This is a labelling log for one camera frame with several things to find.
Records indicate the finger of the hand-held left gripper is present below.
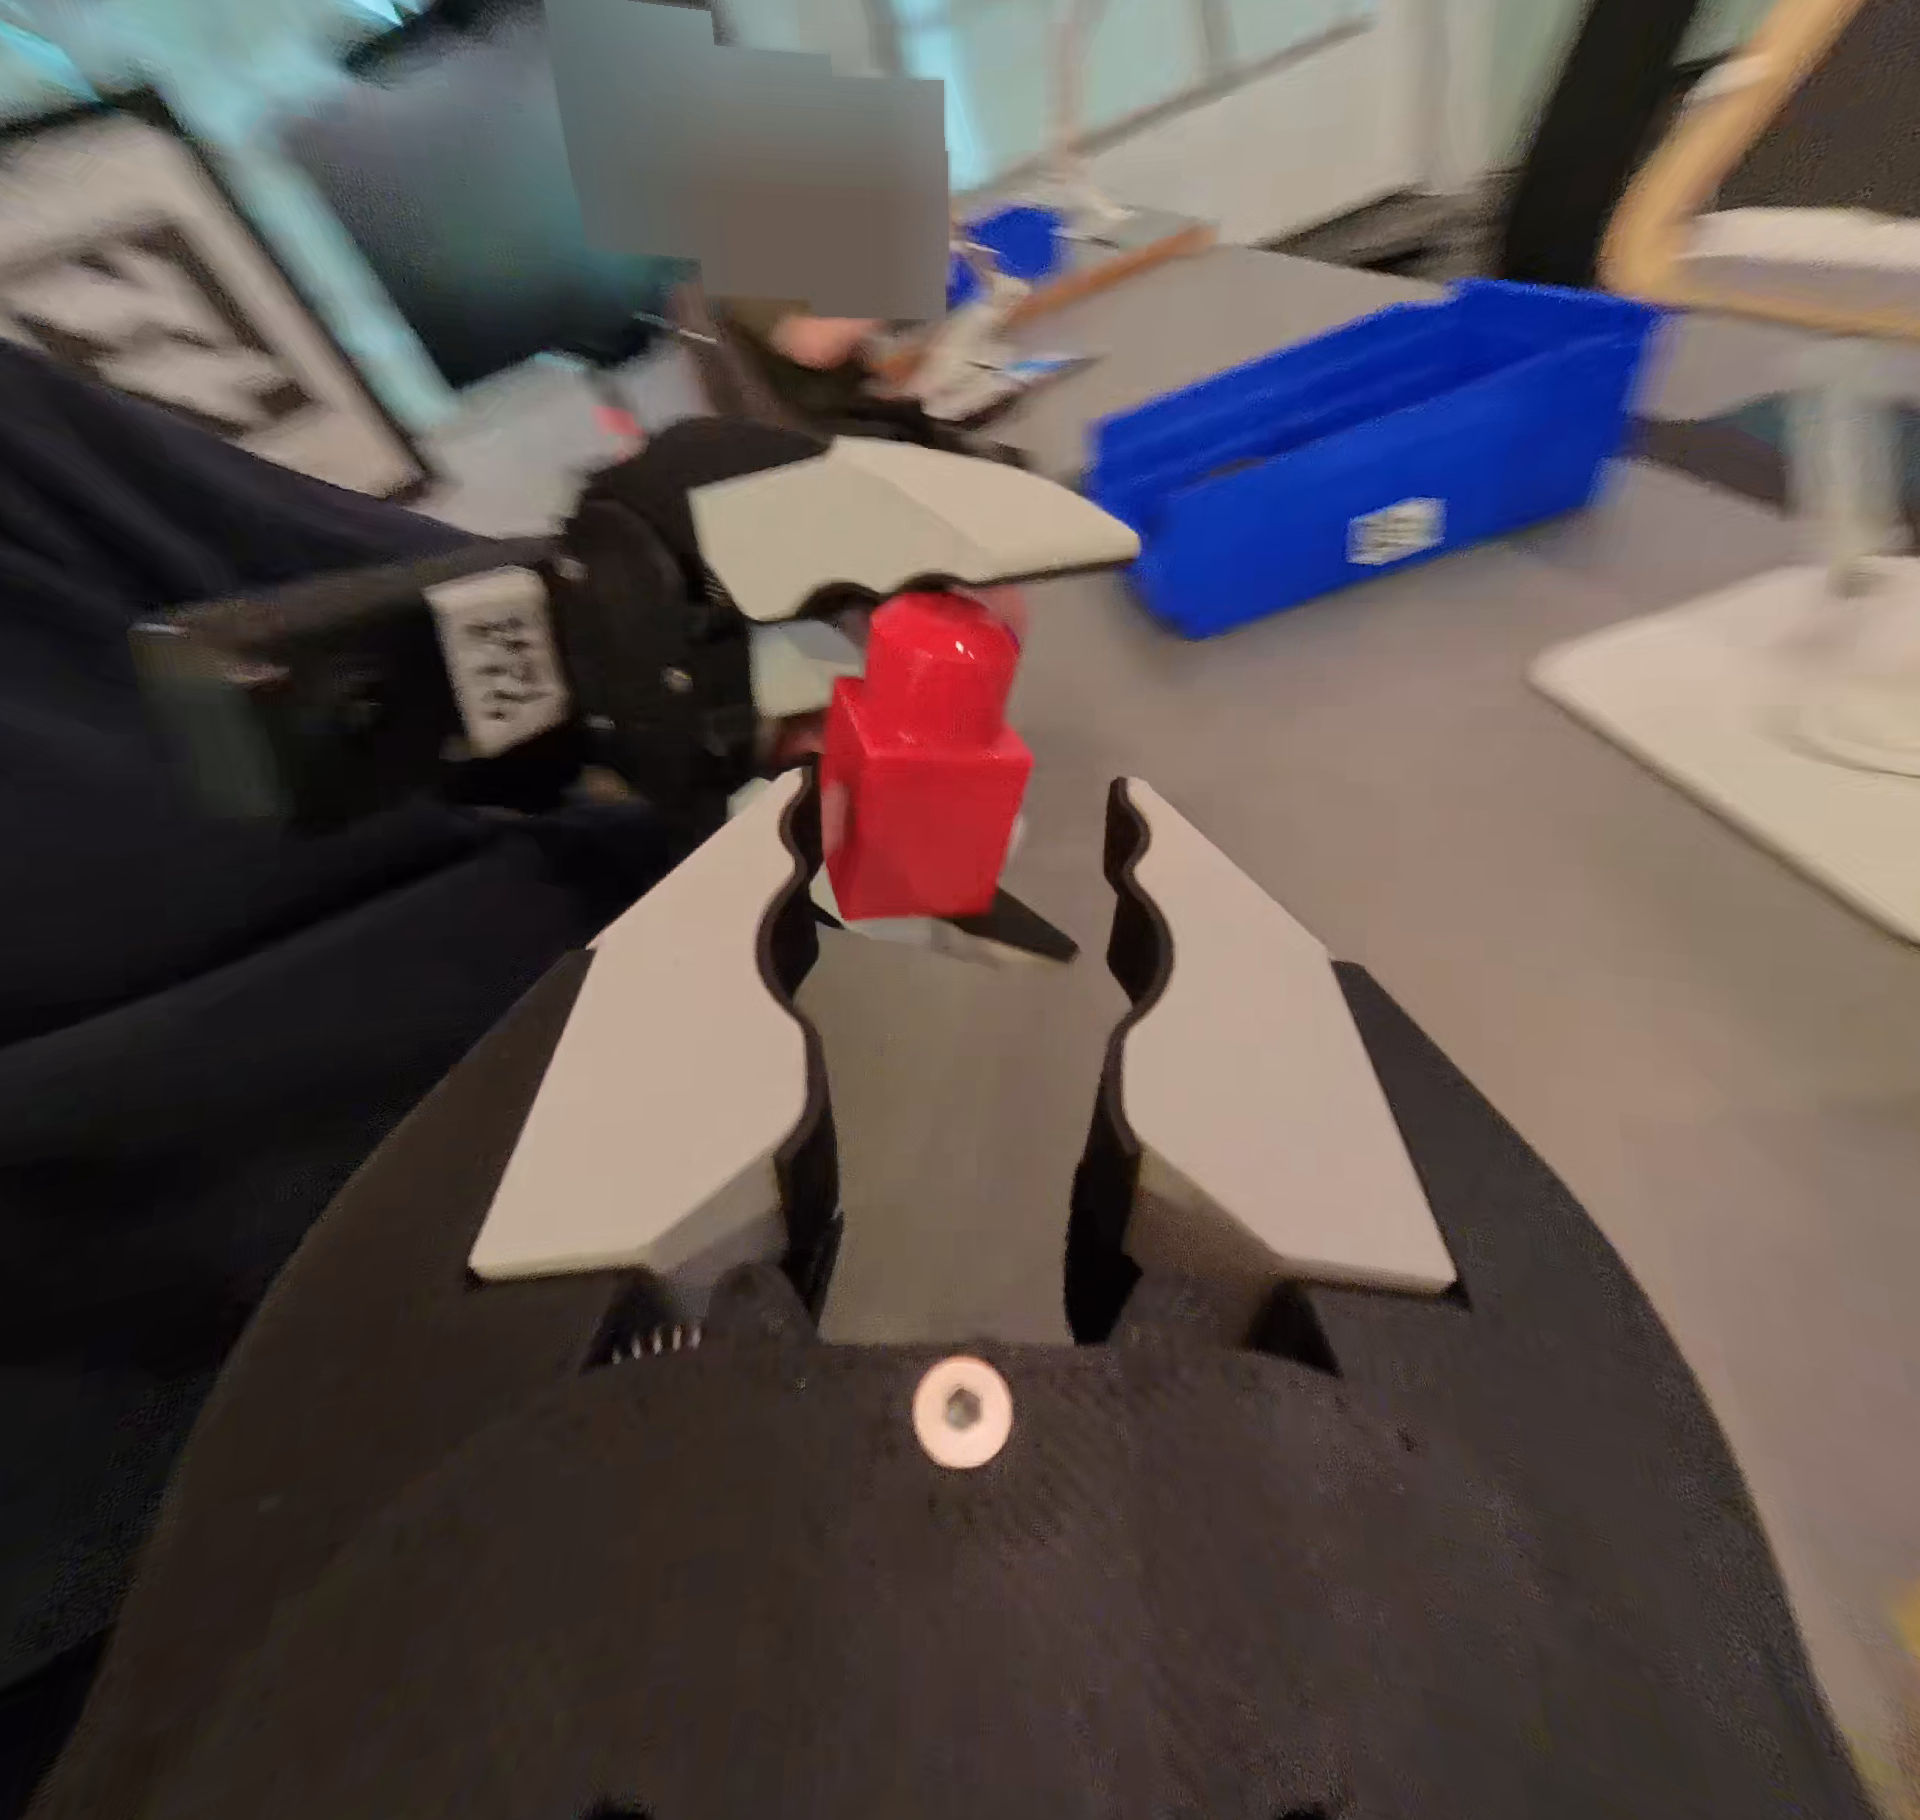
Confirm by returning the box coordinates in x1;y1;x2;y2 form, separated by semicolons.
686;437;1144;625
808;888;1081;968

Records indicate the long wooden table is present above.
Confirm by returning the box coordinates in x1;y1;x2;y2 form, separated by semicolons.
892;202;1222;405

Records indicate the framed black and white sign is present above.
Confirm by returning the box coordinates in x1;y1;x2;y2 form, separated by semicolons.
0;94;441;510

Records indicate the person's dark clothing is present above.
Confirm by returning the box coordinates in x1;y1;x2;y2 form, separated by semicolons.
0;352;737;1701

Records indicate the blue plastic bin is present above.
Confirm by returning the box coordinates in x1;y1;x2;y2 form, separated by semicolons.
1090;273;1660;643
956;202;1072;293

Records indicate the red toy block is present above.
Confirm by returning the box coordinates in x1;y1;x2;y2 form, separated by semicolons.
816;589;1037;927

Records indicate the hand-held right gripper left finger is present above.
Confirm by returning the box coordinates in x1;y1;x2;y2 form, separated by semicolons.
465;772;845;1291

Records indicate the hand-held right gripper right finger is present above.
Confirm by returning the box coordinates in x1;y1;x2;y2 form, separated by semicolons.
1067;775;1466;1311

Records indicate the black pillar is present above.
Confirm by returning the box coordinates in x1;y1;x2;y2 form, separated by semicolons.
1497;0;1761;293

